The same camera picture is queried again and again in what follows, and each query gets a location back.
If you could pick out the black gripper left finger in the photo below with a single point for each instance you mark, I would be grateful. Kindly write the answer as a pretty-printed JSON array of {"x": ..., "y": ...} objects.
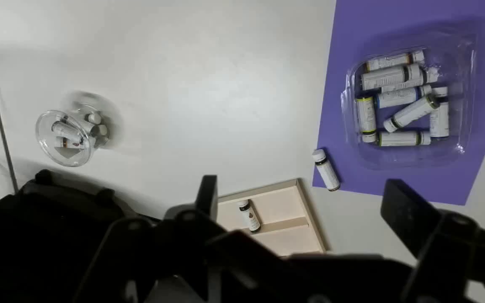
[{"x": 207, "y": 195}]

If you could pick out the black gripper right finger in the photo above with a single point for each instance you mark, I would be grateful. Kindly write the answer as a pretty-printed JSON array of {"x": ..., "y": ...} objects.
[{"x": 411, "y": 215}]

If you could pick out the purple mat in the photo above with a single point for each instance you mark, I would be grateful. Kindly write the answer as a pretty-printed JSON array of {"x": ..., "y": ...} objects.
[{"x": 344, "y": 84}]

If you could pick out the clear plastic tray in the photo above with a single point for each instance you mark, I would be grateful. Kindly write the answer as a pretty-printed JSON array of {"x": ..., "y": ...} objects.
[{"x": 462, "y": 61}]

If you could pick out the wooden shelf box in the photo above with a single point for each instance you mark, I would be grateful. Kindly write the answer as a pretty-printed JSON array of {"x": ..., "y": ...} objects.
[{"x": 287, "y": 215}]

